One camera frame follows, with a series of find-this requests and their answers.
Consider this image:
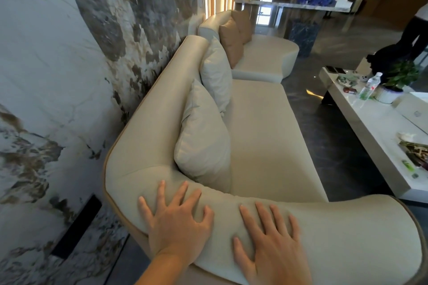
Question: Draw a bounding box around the white coffee table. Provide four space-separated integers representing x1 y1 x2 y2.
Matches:
318 57 428 204

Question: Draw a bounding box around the marble console table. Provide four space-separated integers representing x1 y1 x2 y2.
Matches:
234 0 352 59

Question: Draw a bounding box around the green potted plant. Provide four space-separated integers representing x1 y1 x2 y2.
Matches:
384 60 421 92

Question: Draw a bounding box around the white flat box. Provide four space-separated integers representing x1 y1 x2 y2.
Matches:
392 92 428 136

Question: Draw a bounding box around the clear plastic water bottle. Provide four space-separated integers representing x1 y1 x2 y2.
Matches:
358 72 384 101

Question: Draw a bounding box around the small cream rounded sofa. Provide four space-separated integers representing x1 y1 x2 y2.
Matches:
197 10 300 84

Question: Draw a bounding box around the brown cushion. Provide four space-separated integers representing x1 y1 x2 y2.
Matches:
230 10 253 45
219 18 244 69

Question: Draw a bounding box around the person's left hand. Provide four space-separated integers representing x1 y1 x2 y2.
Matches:
138 179 215 264

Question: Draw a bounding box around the person's left forearm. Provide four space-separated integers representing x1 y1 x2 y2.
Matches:
135 251 192 285

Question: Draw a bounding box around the large cream leather sofa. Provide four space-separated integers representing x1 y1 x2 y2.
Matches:
102 35 426 285

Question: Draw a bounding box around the cream cushion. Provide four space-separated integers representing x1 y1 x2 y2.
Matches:
173 79 233 194
199 37 233 117

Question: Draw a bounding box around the white plant pot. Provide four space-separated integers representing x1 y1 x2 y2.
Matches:
374 85 404 105

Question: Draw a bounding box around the tray with decorations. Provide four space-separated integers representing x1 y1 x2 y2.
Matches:
397 132 428 171

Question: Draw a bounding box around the person's right hand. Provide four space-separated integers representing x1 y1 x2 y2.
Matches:
232 201 313 285

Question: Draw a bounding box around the black wall vent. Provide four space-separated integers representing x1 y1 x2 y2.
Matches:
50 194 103 261

